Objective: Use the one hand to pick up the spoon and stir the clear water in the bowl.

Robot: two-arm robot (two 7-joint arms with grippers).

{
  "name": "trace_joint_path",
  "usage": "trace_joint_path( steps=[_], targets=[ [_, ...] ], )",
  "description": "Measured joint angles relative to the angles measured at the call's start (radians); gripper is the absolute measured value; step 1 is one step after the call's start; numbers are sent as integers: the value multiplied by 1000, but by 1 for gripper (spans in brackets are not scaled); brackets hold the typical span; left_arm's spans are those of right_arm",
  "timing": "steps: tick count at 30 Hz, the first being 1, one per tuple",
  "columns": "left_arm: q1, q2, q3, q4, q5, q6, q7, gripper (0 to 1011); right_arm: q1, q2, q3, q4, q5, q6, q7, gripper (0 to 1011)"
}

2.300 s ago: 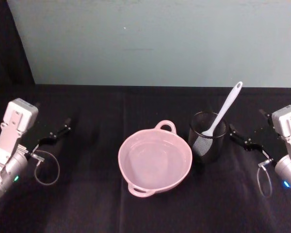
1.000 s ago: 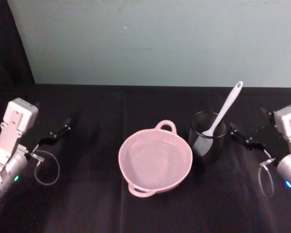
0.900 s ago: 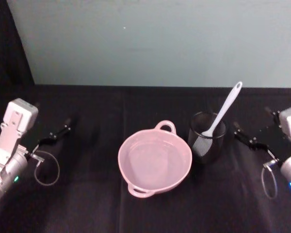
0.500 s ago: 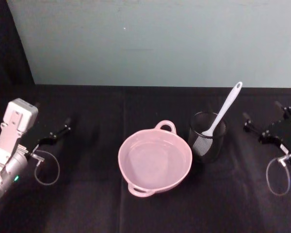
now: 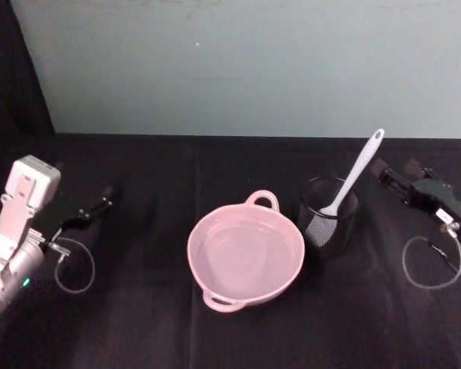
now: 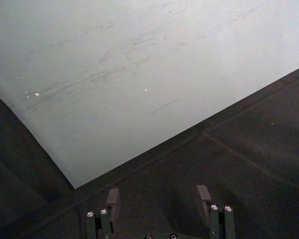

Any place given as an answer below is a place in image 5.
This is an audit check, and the thin left gripper cable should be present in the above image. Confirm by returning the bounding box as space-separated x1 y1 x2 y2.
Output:
41 237 97 295

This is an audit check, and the black curtain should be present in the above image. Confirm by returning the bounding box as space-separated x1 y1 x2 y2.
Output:
0 0 56 136

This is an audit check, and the pale wall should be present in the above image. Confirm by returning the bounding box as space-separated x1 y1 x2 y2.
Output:
8 0 461 138

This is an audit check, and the black table cloth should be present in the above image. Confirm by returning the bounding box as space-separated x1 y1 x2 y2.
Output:
0 131 461 369

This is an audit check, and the thin right gripper cable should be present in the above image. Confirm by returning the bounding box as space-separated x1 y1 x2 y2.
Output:
402 224 461 290

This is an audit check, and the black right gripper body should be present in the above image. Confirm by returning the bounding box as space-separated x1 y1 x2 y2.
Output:
410 176 461 236

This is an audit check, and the white silicone spoon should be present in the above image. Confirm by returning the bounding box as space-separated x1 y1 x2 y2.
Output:
319 128 386 217

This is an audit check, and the pink two-handled bowl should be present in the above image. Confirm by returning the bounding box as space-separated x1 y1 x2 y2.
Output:
187 189 306 313

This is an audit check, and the thin gripper cable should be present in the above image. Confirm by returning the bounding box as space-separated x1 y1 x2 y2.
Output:
402 224 461 290
41 237 97 295

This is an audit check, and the black mesh cup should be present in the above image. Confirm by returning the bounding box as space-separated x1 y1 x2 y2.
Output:
298 176 360 259

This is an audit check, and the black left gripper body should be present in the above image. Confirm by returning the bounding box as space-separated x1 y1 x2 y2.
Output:
32 199 67 249

